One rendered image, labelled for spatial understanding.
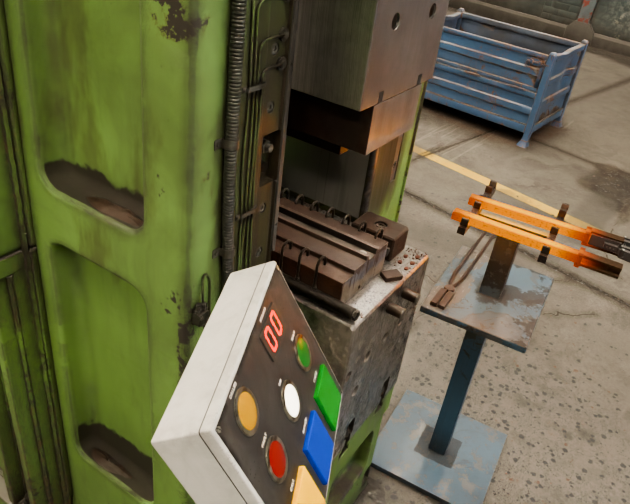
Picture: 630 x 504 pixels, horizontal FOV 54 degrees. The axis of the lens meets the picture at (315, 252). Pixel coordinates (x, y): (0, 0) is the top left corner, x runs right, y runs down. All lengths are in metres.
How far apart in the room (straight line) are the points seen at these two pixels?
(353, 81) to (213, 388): 0.57
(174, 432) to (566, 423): 2.10
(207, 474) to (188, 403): 0.08
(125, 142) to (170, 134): 0.19
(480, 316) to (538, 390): 1.01
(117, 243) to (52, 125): 0.26
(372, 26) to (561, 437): 1.90
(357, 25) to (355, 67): 0.07
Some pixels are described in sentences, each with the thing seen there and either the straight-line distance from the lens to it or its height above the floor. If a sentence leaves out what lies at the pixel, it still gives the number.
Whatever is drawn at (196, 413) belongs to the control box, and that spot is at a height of 1.19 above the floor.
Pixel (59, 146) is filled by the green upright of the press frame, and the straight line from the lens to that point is 1.30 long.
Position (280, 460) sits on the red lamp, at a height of 1.09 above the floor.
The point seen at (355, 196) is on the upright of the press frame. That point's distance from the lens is 1.63.
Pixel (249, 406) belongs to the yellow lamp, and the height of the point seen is 1.17.
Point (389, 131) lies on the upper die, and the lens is 1.22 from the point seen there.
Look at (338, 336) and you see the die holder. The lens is 1.32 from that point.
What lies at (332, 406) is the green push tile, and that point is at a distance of 1.00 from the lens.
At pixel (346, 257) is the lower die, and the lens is 1.36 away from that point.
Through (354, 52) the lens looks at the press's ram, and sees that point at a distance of 1.06.
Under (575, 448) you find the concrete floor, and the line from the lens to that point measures 2.58.
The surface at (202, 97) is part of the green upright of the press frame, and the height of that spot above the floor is 1.40.
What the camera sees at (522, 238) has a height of 0.97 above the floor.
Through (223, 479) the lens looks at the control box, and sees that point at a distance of 0.75.
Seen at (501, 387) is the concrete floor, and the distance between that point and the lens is 2.68.
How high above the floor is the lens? 1.72
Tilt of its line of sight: 33 degrees down
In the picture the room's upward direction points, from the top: 8 degrees clockwise
